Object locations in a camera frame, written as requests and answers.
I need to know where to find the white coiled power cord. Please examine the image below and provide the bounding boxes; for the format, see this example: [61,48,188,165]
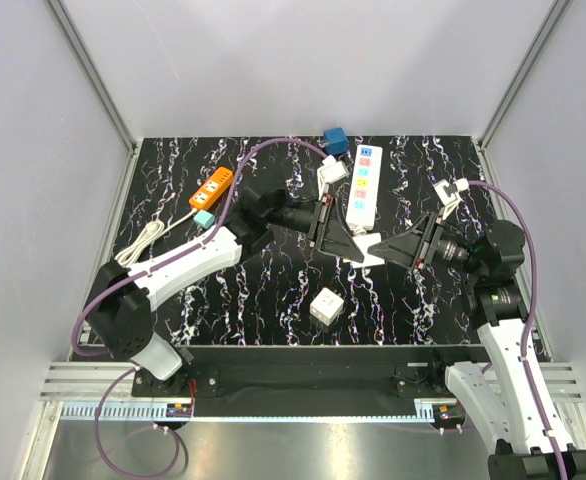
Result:
[113,209,197,273]

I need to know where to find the white charger plug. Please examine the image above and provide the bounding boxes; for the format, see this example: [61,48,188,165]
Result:
[346,233,385,268]

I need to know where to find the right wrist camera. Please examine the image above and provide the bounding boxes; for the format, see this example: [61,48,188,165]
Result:
[433,178,470,220]

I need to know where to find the teal plug adapter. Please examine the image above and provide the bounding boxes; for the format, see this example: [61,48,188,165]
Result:
[193,210,216,229]

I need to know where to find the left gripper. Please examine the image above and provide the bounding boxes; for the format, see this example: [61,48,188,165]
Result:
[266,194,365,264]

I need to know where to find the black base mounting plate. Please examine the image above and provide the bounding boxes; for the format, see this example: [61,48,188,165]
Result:
[132,346,472,420]

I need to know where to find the white multicolour power strip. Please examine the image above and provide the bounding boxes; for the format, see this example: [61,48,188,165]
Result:
[345,145,383,231]

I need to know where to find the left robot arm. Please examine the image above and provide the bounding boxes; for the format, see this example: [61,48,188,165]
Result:
[81,189,364,396]

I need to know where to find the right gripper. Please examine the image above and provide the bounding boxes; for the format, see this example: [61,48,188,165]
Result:
[368,209,485,276]

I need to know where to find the orange power strip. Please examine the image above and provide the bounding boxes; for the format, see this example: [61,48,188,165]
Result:
[189,167,234,210]

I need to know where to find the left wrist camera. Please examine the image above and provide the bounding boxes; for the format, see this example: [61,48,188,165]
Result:
[316,155,348,198]

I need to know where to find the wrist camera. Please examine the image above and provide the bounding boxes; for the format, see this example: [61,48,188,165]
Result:
[433,178,470,220]
[316,155,348,198]

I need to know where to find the white cube adapter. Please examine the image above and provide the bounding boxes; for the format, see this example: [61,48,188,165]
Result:
[310,288,344,327]

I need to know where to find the blue cube adapter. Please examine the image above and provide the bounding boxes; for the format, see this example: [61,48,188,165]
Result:
[323,127,349,156]

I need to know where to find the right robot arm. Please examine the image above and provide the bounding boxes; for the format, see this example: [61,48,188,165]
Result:
[368,213,586,479]

